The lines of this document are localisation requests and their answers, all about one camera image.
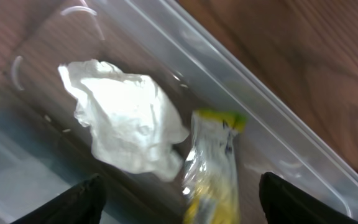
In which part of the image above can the white tissue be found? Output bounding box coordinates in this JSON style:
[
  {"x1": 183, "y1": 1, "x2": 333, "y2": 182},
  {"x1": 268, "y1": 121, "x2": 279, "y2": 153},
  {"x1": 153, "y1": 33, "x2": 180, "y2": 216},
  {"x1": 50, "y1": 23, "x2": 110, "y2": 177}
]
[{"x1": 58, "y1": 59, "x2": 189, "y2": 182}]

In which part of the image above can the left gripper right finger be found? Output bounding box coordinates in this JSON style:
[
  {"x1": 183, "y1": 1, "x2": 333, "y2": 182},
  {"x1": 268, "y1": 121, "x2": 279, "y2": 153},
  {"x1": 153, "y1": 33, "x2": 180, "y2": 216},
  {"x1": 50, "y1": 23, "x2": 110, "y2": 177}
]
[{"x1": 259, "y1": 172, "x2": 358, "y2": 224}]

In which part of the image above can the clear plastic bin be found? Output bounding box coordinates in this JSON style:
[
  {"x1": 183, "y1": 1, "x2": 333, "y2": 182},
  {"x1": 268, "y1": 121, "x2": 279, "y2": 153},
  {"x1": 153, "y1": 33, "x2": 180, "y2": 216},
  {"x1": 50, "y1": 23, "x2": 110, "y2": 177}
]
[{"x1": 0, "y1": 0, "x2": 358, "y2": 223}]

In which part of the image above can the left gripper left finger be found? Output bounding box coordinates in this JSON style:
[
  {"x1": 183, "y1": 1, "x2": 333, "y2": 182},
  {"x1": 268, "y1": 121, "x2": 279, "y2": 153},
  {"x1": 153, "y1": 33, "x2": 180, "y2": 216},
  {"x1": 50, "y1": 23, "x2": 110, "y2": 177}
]
[{"x1": 12, "y1": 174, "x2": 107, "y2": 224}]

